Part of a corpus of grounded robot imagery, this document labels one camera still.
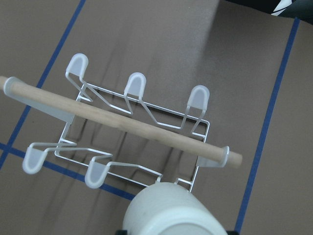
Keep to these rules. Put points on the cream white plastic cup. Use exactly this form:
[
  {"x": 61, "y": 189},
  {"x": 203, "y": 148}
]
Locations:
[{"x": 169, "y": 209}]

